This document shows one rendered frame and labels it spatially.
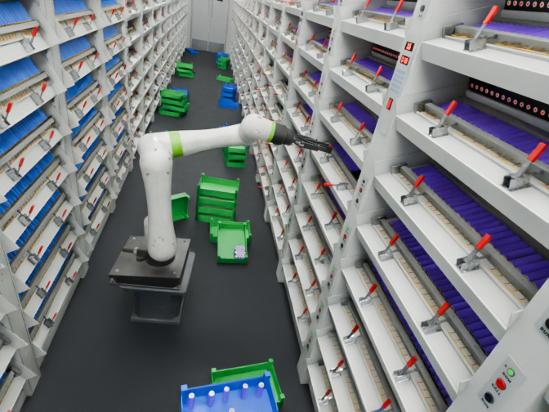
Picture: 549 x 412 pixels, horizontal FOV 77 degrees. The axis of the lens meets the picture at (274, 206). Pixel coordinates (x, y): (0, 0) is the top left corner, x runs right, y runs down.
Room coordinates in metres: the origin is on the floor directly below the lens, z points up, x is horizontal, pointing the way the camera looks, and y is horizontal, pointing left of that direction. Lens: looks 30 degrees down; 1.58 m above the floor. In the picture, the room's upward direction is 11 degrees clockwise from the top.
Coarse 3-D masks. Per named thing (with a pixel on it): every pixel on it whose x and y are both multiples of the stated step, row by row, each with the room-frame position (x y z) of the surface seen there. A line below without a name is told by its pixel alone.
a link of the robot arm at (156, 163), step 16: (144, 144) 1.29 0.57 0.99; (160, 144) 1.29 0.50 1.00; (144, 160) 1.18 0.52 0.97; (160, 160) 1.18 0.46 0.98; (144, 176) 1.17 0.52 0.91; (160, 176) 1.17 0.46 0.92; (160, 192) 1.17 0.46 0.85; (160, 208) 1.17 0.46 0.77; (160, 224) 1.17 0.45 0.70; (160, 240) 1.16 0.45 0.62; (160, 256) 1.15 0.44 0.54
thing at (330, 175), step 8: (328, 136) 1.74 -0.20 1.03; (312, 152) 1.68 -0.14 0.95; (320, 152) 1.66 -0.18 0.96; (320, 168) 1.53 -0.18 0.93; (328, 168) 1.48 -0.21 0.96; (328, 176) 1.42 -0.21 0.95; (336, 176) 1.41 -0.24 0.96; (344, 176) 1.40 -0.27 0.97; (336, 192) 1.28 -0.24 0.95; (344, 192) 1.27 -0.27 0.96; (344, 200) 1.21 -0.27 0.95; (344, 208) 1.18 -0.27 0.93
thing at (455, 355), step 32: (384, 224) 1.01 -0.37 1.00; (384, 256) 0.87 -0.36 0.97; (416, 256) 0.86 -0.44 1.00; (416, 288) 0.75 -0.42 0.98; (448, 288) 0.73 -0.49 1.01; (416, 320) 0.65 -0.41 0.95; (448, 320) 0.63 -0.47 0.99; (480, 320) 0.63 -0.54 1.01; (448, 352) 0.56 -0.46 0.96; (480, 352) 0.54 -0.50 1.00; (448, 384) 0.49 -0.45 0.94
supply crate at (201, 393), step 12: (264, 372) 0.75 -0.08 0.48; (216, 384) 0.68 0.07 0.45; (228, 384) 0.70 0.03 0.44; (240, 384) 0.72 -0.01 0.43; (252, 384) 0.73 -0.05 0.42; (264, 384) 0.73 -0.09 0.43; (180, 396) 0.64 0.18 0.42; (204, 396) 0.67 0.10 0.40; (216, 396) 0.67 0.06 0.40; (228, 396) 0.68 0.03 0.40; (252, 396) 0.70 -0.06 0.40; (264, 396) 0.71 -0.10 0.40; (204, 408) 0.63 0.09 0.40; (216, 408) 0.64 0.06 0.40; (228, 408) 0.64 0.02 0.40; (240, 408) 0.65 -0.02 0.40; (252, 408) 0.66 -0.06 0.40; (264, 408) 0.67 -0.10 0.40; (276, 408) 0.65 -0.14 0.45
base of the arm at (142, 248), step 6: (144, 246) 1.35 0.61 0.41; (132, 252) 1.33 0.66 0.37; (138, 252) 1.31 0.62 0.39; (144, 252) 1.31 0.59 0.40; (138, 258) 1.29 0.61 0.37; (144, 258) 1.31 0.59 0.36; (150, 258) 1.29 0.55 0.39; (174, 258) 1.35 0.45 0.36; (150, 264) 1.28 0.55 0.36; (156, 264) 1.28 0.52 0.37; (162, 264) 1.29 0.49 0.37; (168, 264) 1.31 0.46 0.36
